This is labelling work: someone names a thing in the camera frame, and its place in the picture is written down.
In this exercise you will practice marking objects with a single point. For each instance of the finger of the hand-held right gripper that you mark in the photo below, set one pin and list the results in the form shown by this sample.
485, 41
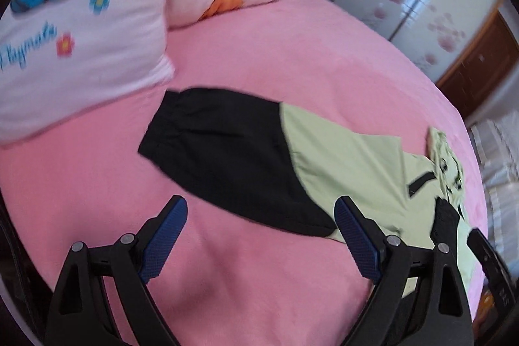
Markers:
477, 242

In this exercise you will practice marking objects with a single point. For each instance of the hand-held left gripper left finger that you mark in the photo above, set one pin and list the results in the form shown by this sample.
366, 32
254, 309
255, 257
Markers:
164, 236

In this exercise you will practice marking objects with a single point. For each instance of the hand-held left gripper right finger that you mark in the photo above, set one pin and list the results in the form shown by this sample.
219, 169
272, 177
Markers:
357, 240

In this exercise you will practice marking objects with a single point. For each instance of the green and black jacket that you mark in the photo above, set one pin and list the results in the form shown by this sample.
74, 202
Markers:
324, 151

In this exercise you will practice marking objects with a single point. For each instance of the white patterned blanket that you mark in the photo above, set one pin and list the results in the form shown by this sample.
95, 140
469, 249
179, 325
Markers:
496, 155

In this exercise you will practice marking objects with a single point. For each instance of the brown wooden door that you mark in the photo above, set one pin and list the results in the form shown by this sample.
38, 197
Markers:
482, 66

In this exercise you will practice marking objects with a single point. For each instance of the pink bed sheet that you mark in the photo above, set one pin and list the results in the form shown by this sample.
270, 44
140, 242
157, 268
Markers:
251, 58

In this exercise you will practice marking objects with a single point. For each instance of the white printed pillow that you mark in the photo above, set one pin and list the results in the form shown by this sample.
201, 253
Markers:
81, 46

